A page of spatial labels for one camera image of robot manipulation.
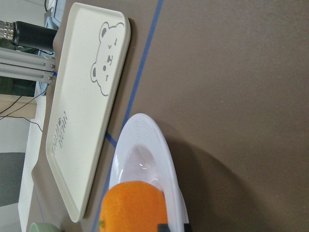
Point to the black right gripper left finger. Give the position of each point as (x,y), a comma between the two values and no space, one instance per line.
(163,228)

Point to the orange fruit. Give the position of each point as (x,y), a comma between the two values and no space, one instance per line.
(133,206)

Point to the black thermos bottle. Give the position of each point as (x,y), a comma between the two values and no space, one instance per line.
(27,35)

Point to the light green bowl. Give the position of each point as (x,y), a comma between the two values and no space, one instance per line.
(43,227)

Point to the white round plate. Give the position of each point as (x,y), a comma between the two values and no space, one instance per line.
(142,154)

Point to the aluminium frame post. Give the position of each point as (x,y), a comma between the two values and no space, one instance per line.
(21,65)

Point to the cream bear tray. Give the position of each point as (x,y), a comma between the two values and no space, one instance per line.
(94,50)

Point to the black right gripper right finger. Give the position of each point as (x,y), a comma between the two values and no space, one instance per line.
(187,227)

